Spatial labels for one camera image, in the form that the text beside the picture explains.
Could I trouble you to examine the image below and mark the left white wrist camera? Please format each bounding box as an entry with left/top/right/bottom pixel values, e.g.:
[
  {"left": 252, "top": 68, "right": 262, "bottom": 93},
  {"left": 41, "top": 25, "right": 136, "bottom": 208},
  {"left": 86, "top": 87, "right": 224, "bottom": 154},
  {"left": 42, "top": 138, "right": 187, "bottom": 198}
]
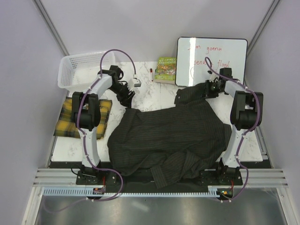
[{"left": 127, "top": 77, "right": 142, "bottom": 91}]

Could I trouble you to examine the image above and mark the whiteboard with red writing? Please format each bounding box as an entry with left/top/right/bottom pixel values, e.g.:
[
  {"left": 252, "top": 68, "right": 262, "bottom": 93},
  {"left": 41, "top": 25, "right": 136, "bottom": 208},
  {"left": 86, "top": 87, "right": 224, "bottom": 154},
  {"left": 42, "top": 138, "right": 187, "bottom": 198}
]
[{"left": 175, "top": 37, "right": 248, "bottom": 87}]

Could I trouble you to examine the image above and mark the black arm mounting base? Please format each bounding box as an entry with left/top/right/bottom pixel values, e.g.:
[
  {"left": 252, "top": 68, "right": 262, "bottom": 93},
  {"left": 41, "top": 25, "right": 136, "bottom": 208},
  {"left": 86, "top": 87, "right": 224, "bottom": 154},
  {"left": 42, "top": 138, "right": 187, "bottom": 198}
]
[{"left": 50, "top": 162, "right": 243, "bottom": 190}]

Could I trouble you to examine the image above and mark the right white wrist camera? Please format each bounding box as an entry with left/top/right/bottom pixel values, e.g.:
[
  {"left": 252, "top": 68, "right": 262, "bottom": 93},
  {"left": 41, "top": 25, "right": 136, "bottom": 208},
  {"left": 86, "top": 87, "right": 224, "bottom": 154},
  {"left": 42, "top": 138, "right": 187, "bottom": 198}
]
[{"left": 210, "top": 73, "right": 219, "bottom": 81}]

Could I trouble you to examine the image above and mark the yellow plaid folded shirt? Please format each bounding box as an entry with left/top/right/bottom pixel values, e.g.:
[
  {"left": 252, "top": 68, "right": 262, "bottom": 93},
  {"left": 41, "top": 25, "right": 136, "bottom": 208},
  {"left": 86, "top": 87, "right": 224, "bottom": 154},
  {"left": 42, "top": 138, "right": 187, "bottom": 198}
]
[{"left": 53, "top": 97, "right": 113, "bottom": 140}]

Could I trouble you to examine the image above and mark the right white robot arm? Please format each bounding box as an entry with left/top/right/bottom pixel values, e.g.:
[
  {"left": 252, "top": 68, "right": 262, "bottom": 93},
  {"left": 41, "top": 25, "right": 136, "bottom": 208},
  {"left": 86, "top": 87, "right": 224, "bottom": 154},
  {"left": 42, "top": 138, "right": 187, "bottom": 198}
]
[{"left": 202, "top": 67, "right": 264, "bottom": 185}]

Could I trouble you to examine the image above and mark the green children's book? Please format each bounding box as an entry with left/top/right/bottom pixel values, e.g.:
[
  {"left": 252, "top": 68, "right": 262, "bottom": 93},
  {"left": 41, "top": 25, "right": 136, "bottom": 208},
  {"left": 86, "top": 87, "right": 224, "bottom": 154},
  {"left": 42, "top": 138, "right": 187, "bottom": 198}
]
[{"left": 154, "top": 57, "right": 177, "bottom": 84}]

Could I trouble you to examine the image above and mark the white plastic basket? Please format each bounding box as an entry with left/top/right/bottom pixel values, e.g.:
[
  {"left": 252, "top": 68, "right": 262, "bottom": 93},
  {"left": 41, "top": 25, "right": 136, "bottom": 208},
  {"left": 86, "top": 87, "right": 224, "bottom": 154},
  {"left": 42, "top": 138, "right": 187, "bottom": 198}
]
[{"left": 58, "top": 52, "right": 116, "bottom": 93}]

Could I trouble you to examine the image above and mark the black pinstriped long sleeve shirt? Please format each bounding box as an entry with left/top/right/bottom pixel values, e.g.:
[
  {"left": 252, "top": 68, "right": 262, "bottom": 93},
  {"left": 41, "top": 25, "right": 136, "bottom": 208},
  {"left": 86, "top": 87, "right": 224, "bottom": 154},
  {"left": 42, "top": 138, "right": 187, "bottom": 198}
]
[{"left": 107, "top": 84, "right": 232, "bottom": 188}]

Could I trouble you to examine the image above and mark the red whiteboard marker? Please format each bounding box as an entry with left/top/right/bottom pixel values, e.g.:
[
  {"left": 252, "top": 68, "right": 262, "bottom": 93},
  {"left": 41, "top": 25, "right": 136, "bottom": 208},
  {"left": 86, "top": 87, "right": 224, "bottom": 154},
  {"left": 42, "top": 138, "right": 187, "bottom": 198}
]
[{"left": 150, "top": 68, "right": 154, "bottom": 82}]

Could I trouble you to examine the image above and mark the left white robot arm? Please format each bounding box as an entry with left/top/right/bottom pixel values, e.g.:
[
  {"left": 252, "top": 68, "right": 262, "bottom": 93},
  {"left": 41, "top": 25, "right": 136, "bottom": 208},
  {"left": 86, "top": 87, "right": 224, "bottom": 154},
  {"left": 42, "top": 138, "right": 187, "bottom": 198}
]
[{"left": 71, "top": 66, "right": 142, "bottom": 184}]

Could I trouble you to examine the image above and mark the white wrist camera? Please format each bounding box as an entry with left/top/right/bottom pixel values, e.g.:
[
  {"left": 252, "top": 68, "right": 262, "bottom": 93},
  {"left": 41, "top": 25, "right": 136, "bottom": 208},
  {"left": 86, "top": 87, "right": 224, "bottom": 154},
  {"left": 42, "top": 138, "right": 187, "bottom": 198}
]
[
  {"left": 127, "top": 77, "right": 142, "bottom": 91},
  {"left": 210, "top": 73, "right": 219, "bottom": 81}
]

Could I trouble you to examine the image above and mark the white slotted cable duct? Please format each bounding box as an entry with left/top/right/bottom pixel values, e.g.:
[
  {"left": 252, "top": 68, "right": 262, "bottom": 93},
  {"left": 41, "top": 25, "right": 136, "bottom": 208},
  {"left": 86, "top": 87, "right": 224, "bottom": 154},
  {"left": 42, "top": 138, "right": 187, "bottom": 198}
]
[{"left": 43, "top": 187, "right": 221, "bottom": 197}]

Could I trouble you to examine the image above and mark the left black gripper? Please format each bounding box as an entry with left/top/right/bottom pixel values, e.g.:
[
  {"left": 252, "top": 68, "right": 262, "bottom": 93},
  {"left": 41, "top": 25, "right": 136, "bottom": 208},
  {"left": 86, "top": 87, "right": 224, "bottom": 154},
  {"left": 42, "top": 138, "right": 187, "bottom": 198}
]
[{"left": 108, "top": 83, "right": 135, "bottom": 109}]

